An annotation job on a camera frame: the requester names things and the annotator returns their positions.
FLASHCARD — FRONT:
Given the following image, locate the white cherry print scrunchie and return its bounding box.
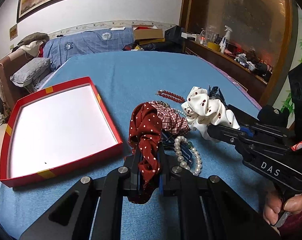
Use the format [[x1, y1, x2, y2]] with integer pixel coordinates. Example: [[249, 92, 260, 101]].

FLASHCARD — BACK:
[[181, 86, 240, 140]]

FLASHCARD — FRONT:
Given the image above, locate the large white pearl bracelet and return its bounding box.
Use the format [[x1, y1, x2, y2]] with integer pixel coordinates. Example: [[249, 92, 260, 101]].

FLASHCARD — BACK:
[[173, 135, 203, 177]]

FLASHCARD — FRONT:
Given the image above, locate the grey black lace scrunchie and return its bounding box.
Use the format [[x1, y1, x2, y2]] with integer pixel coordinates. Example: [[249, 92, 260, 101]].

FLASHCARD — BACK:
[[208, 86, 227, 106]]

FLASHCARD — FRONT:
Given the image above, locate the dark red polka-dot scrunchie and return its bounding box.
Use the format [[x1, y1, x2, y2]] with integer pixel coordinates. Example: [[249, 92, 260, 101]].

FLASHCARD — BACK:
[[128, 102, 162, 187]]

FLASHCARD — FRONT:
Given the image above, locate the person's right hand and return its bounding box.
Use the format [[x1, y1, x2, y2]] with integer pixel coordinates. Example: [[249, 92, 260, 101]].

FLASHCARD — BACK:
[[263, 190, 302, 225]]

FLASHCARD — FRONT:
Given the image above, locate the blue bed cover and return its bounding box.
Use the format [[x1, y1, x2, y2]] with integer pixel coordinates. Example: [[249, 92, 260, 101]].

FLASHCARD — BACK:
[[0, 51, 264, 239]]

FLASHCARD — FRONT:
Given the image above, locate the red white plaid scrunchie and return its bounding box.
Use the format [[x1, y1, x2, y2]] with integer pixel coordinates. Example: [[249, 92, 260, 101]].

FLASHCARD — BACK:
[[150, 101, 190, 135]]

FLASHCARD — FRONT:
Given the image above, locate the wooden sideboard shelf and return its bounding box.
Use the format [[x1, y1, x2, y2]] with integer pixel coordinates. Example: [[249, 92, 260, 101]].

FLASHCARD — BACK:
[[184, 40, 267, 102]]

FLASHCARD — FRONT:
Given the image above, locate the yellow container on shelf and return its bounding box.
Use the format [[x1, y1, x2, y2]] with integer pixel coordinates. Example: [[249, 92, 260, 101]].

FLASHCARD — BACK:
[[207, 42, 221, 52]]

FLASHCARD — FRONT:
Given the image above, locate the white spray bottle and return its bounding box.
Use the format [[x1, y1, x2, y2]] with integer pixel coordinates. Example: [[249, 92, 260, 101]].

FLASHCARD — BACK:
[[219, 25, 233, 54]]

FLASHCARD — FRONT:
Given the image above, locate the red shallow cardboard box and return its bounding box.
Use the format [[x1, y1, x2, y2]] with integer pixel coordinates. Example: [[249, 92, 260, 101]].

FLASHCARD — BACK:
[[0, 77, 123, 187]]

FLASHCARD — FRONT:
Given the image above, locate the brown cardboard box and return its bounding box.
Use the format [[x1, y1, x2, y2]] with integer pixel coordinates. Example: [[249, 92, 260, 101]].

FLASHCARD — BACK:
[[132, 25, 164, 41]]

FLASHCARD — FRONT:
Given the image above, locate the brown sofa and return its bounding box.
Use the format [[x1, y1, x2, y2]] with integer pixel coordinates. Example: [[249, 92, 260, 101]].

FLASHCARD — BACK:
[[0, 48, 33, 111]]

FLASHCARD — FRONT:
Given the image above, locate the grey pillow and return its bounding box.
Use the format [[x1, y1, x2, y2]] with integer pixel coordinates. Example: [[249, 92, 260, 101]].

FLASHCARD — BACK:
[[10, 57, 51, 87]]

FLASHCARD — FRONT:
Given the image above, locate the blue checked quilt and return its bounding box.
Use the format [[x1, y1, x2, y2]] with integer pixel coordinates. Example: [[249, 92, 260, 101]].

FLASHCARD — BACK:
[[43, 27, 134, 72]]

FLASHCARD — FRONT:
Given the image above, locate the red bead bracelet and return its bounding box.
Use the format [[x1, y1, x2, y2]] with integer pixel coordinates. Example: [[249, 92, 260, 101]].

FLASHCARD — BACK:
[[155, 89, 186, 104]]

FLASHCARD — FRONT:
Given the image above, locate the small framed wall picture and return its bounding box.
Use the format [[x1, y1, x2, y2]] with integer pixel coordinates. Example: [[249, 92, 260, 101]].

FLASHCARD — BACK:
[[9, 24, 18, 40]]

